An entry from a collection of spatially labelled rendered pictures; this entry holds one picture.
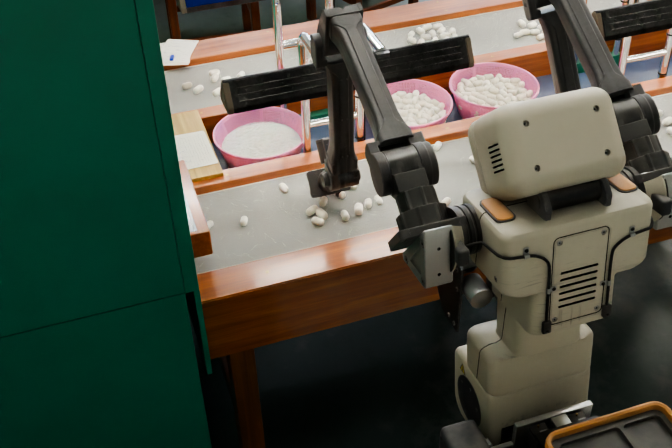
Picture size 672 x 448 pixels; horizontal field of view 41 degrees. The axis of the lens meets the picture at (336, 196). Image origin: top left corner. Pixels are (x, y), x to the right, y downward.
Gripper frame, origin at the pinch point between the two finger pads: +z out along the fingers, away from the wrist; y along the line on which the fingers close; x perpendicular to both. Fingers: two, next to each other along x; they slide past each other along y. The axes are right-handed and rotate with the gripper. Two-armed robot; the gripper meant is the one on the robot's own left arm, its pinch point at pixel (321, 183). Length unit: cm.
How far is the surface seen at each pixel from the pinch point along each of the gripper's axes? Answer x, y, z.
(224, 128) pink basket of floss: -21.8, 17.6, 29.5
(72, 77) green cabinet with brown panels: -24, 54, -68
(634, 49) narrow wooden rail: -23, -122, 37
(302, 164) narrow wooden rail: -6.1, 2.2, 7.3
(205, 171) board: -9.5, 27.4, 9.7
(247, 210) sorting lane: 2.9, 20.1, 0.3
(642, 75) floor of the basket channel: -14, -118, 30
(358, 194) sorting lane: 4.8, -8.5, -2.2
